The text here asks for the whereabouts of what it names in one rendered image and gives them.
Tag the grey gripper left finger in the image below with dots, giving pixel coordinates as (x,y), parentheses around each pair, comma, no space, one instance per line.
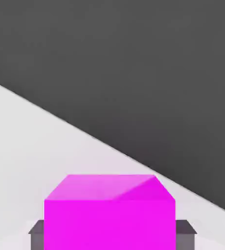
(37,236)

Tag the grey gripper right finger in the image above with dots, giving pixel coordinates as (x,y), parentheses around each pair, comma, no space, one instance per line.
(184,237)

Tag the small magenta cube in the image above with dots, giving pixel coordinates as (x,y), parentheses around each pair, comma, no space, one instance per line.
(109,220)

